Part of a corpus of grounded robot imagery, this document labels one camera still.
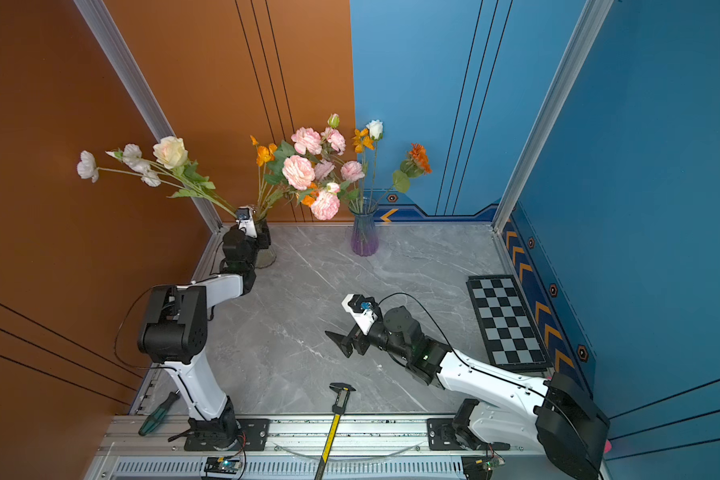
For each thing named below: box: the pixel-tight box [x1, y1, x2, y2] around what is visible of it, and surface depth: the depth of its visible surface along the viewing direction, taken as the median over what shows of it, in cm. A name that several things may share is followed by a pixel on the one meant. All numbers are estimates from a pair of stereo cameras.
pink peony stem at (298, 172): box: [264, 155, 315, 208], surface depth 68 cm
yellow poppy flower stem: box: [352, 128, 375, 205], surface depth 96 cm
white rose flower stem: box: [366, 119, 384, 205], surface depth 93 cm
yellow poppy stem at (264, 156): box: [250, 135, 278, 220], surface depth 84 cm
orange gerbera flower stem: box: [373, 143, 432, 210], surface depth 90 cm
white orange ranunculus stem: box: [77, 144, 235, 215], surface depth 74 cm
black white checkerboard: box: [466, 274, 552, 372], surface depth 91 cm
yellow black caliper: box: [314, 382, 356, 480], surface depth 79 cm
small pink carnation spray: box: [276, 113, 346, 221], surface depth 75 cm
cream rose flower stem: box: [153, 136, 238, 218], surface depth 72 cm
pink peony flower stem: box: [339, 161, 365, 208], surface depth 96 cm
